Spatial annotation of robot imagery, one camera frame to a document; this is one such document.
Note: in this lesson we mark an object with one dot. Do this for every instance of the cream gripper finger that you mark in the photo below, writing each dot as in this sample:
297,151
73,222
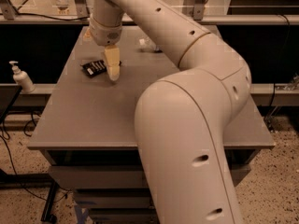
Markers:
87,36
112,61

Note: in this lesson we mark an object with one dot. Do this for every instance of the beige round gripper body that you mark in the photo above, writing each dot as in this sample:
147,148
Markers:
105,34

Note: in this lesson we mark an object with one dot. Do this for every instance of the black rxbar chocolate wrapper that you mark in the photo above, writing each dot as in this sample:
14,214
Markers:
94,68

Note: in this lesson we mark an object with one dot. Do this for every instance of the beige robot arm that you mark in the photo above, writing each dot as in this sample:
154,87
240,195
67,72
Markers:
180,119

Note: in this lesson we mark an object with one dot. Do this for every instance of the clear plastic water bottle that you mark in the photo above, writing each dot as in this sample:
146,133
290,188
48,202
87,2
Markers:
146,44

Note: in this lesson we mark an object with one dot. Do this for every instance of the white pump dispenser bottle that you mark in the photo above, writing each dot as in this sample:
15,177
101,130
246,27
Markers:
22,78

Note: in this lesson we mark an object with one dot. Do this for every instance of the grey drawer cabinet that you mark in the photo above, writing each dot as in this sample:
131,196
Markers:
87,133

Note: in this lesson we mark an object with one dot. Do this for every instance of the black table leg stand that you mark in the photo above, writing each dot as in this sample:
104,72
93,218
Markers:
33,181

